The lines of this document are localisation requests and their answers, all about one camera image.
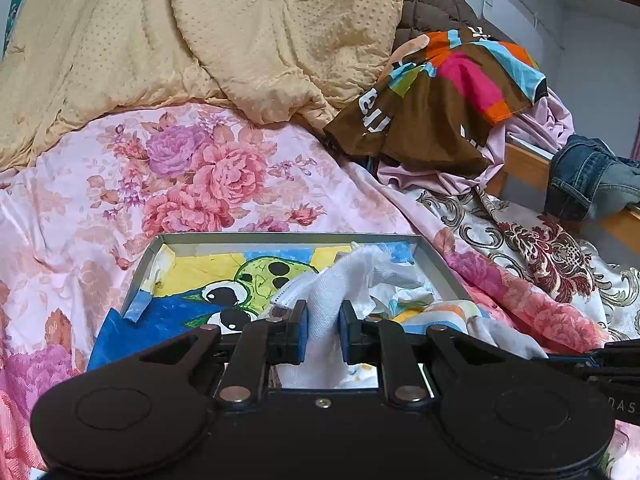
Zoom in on white sock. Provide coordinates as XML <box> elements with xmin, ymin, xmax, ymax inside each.
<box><xmin>277</xmin><ymin>245</ymin><xmax>424</xmax><ymax>389</ymax></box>

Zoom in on cartoon painted tray box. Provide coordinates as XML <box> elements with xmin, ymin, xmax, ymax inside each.
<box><xmin>88</xmin><ymin>233</ymin><xmax>469</xmax><ymax>370</ymax></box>

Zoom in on ornate white red bedsheet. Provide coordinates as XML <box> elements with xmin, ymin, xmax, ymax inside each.
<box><xmin>418</xmin><ymin>188</ymin><xmax>639</xmax><ymax>341</ymax></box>

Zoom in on blue denim jeans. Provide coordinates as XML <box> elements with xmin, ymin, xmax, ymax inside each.
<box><xmin>544</xmin><ymin>134</ymin><xmax>640</xmax><ymax>222</ymax></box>

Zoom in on pink floral quilt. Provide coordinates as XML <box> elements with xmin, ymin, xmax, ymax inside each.
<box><xmin>0</xmin><ymin>102</ymin><xmax>640</xmax><ymax>480</ymax></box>

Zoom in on colourful striped brown garment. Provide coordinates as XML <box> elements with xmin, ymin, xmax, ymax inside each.
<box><xmin>324</xmin><ymin>27</ymin><xmax>548</xmax><ymax>178</ymax></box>

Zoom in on yellow dotted blanket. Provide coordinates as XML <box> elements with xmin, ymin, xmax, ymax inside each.
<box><xmin>1</xmin><ymin>0</ymin><xmax>404</xmax><ymax>169</ymax></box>

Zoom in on white air conditioner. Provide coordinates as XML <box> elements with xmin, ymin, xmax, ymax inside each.
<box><xmin>465</xmin><ymin>0</ymin><xmax>561</xmax><ymax>65</ymax></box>

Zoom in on brown quilted jacket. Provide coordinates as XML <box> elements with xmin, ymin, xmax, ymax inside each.
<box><xmin>393</xmin><ymin>0</ymin><xmax>512</xmax><ymax>50</ymax></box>

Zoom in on wooden bed frame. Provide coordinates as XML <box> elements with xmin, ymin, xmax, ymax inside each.
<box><xmin>486</xmin><ymin>136</ymin><xmax>639</xmax><ymax>254</ymax></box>

